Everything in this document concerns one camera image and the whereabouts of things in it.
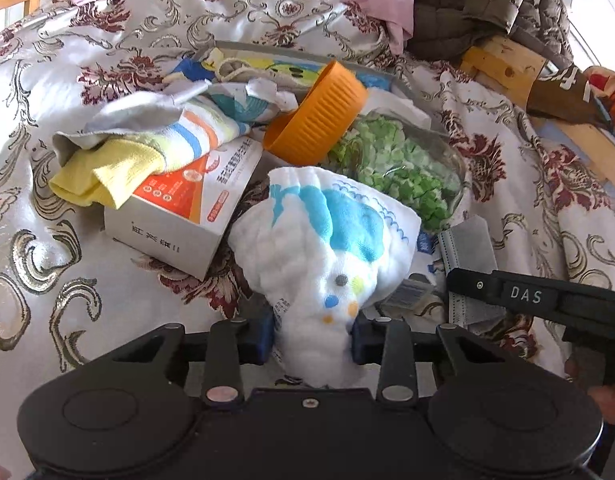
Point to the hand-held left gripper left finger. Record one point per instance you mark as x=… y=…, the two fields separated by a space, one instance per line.
x=263 y=337

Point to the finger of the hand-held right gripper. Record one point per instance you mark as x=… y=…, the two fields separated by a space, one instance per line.
x=507 y=292

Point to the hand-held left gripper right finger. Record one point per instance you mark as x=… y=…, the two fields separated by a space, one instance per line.
x=360 y=341

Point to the white whale print cloth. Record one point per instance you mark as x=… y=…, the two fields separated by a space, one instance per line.
x=327 y=240

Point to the orange ribbed cup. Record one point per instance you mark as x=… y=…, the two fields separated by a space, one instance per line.
x=327 y=110

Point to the person's right hand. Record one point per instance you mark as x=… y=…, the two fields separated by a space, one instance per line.
x=612 y=404

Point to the grey face mask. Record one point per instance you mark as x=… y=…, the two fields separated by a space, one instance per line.
x=467 y=245

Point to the clear plastic packet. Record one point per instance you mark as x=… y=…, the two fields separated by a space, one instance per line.
x=410 y=292

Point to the white and orange box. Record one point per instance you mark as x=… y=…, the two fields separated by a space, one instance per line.
x=187 y=210

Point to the bag of green pieces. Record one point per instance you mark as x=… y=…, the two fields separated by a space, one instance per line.
x=402 y=175

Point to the brown cloth with white print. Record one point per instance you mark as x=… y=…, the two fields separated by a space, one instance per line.
x=562 y=97

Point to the wooden crate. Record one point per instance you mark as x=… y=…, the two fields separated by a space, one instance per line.
x=502 y=60

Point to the white blue print cloth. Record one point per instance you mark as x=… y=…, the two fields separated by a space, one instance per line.
x=247 y=105

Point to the floral satin blanket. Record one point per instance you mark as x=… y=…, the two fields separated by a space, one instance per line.
x=37 y=240

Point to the grey cloth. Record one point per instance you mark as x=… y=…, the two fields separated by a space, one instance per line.
x=132 y=115

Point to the yellow cartoon print cloth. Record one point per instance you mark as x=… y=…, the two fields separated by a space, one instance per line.
x=287 y=70

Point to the brown quilted jacket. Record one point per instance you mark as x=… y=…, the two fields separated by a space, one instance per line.
x=467 y=5

